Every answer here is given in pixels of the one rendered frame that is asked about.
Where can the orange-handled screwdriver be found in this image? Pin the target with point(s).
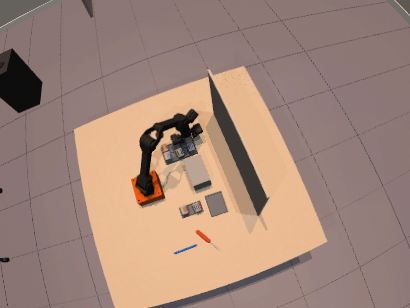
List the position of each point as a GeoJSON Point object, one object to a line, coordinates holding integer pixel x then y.
{"type": "Point", "coordinates": [204, 237]}

